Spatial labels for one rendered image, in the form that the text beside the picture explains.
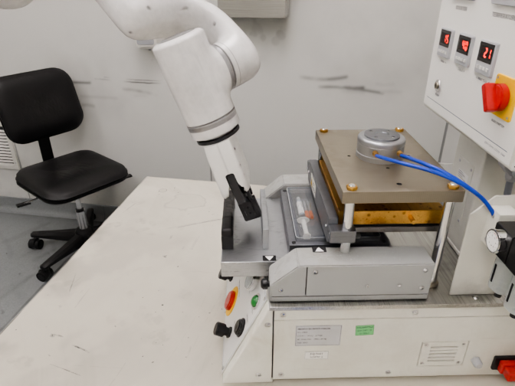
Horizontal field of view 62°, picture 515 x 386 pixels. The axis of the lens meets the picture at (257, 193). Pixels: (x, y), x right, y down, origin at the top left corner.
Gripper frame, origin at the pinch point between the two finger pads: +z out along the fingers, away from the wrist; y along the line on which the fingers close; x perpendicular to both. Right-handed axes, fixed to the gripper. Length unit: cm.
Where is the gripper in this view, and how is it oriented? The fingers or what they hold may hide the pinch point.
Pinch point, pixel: (249, 207)
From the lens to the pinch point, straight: 78.5
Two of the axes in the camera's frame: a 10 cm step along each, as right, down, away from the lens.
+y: 0.2, 4.6, -8.9
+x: 9.4, -3.1, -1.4
